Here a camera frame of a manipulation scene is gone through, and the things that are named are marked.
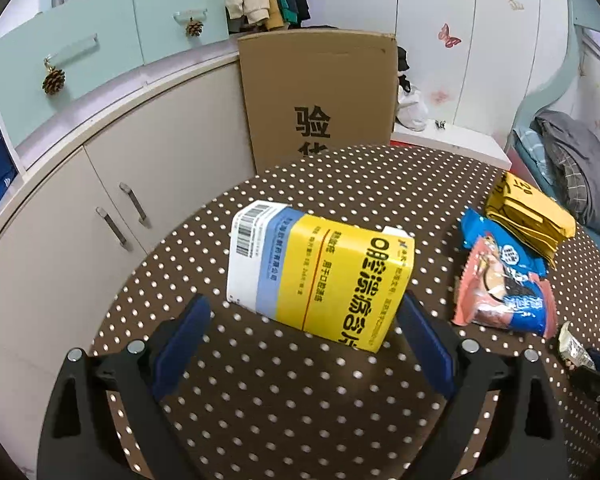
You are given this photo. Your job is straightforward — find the small white green wrapper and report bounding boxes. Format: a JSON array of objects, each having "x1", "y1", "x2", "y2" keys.
[{"x1": 558, "y1": 321, "x2": 596, "y2": 372}]

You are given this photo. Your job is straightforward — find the pink blue snack bag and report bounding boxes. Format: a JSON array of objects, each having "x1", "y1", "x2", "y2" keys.
[{"x1": 453, "y1": 235, "x2": 558, "y2": 339}]

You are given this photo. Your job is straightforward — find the blue snack wrapper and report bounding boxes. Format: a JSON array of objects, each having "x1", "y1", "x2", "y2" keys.
[{"x1": 460, "y1": 208, "x2": 547, "y2": 278}]

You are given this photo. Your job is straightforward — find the yellow plastic bag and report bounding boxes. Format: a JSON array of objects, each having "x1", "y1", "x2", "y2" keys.
[{"x1": 486, "y1": 171, "x2": 577, "y2": 268}]

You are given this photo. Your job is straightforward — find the yellow white medicine box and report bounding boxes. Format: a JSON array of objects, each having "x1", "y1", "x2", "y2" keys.
[{"x1": 226, "y1": 200, "x2": 415, "y2": 352}]

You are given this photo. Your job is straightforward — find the brown polka dot tablecloth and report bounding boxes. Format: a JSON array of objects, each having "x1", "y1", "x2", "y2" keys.
[{"x1": 93, "y1": 146, "x2": 600, "y2": 479}]

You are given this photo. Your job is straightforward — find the grey folded blanket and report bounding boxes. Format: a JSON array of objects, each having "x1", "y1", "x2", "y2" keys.
[{"x1": 536, "y1": 110, "x2": 600, "y2": 234}]

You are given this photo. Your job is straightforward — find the beige curved cabinet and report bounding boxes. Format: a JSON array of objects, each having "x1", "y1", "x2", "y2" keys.
[{"x1": 0, "y1": 55, "x2": 254, "y2": 477}]

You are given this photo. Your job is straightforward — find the bed with blue sheet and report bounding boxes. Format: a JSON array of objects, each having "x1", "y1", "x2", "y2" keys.
[{"x1": 507, "y1": 0, "x2": 600, "y2": 250}]

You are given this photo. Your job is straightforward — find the red bench with white top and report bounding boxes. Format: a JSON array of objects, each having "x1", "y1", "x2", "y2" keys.
[{"x1": 391, "y1": 119, "x2": 512, "y2": 170}]

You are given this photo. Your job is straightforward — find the white plastic bag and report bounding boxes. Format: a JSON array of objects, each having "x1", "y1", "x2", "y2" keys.
[{"x1": 396, "y1": 86, "x2": 428, "y2": 131}]

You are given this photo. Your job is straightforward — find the pinecone on left drawer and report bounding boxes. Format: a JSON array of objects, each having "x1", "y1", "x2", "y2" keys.
[{"x1": 42, "y1": 58, "x2": 66, "y2": 96}]

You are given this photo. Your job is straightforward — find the pinecone on drawer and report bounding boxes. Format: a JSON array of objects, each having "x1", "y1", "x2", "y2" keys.
[
  {"x1": 42, "y1": 58, "x2": 66, "y2": 96},
  {"x1": 185, "y1": 18, "x2": 204, "y2": 38}
]

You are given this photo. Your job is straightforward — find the mint green drawer unit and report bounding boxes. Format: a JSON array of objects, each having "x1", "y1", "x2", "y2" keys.
[{"x1": 0, "y1": 0, "x2": 228, "y2": 146}]

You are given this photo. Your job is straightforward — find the black clothing behind box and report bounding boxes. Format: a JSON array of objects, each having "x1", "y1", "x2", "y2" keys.
[{"x1": 396, "y1": 47, "x2": 412, "y2": 93}]

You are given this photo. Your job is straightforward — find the large brown cardboard box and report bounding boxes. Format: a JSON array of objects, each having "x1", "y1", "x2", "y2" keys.
[{"x1": 238, "y1": 27, "x2": 398, "y2": 171}]

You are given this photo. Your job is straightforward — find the pinecone on right drawer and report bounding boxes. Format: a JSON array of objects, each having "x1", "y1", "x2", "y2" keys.
[{"x1": 185, "y1": 18, "x2": 204, "y2": 38}]

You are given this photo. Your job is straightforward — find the pink butterfly wall sticker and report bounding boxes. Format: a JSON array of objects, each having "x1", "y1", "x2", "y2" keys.
[{"x1": 438, "y1": 23, "x2": 462, "y2": 49}]

